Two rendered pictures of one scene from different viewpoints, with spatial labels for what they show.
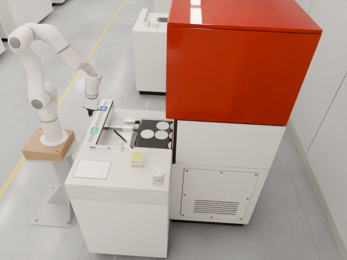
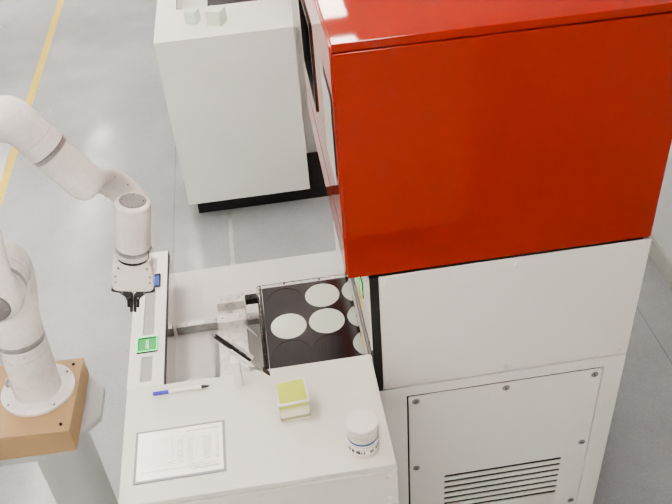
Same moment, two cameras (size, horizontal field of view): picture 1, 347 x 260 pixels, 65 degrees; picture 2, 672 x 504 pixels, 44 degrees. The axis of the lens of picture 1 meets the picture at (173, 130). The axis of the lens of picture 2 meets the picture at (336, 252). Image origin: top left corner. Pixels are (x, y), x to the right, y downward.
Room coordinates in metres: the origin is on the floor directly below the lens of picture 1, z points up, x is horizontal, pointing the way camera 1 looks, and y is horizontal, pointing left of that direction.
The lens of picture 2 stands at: (-0.13, 0.24, 2.50)
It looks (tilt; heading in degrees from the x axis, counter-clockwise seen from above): 39 degrees down; 353
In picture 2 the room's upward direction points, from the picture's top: 5 degrees counter-clockwise
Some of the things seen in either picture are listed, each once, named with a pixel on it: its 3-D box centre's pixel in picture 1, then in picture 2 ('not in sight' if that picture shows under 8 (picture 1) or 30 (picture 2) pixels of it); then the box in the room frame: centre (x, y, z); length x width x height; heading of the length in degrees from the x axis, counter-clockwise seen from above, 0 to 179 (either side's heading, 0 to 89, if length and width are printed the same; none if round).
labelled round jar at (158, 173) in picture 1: (158, 177); (362, 434); (1.04, 0.08, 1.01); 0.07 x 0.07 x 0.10
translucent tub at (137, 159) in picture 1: (137, 159); (292, 400); (1.18, 0.22, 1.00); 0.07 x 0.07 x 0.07; 2
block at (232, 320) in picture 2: (128, 128); (232, 320); (1.61, 0.35, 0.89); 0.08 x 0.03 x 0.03; 88
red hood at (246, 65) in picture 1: (226, 49); (460, 68); (1.72, -0.33, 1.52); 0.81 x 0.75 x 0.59; 178
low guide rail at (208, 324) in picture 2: (140, 129); (261, 317); (1.66, 0.27, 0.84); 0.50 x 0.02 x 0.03; 88
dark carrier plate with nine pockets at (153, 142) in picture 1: (161, 134); (327, 321); (1.54, 0.09, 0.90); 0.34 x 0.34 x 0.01; 88
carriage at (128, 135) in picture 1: (126, 137); (234, 347); (1.53, 0.35, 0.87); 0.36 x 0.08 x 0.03; 178
